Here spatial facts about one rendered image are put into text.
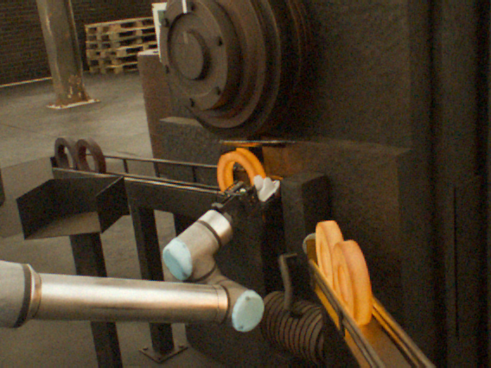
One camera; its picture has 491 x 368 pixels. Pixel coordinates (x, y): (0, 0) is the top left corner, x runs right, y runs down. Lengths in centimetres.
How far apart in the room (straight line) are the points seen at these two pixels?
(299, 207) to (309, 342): 33
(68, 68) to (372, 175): 739
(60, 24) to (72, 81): 72
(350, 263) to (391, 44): 56
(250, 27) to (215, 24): 8
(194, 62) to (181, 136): 50
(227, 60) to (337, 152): 35
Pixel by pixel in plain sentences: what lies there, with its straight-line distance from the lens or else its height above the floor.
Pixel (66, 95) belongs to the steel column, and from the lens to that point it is 871.
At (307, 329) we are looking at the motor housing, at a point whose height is 51.
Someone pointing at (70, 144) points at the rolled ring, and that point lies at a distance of 263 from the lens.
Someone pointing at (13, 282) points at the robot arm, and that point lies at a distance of 122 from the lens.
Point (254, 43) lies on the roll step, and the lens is 155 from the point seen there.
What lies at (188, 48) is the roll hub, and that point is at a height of 113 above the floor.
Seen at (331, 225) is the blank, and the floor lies 78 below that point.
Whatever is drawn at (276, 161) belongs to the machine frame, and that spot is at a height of 80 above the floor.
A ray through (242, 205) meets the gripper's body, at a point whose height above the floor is 75.
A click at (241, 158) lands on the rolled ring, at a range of 173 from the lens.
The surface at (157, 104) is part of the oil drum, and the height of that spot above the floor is 53.
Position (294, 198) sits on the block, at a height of 76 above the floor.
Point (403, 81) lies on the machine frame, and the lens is 150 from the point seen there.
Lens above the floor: 127
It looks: 17 degrees down
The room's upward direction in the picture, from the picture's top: 6 degrees counter-clockwise
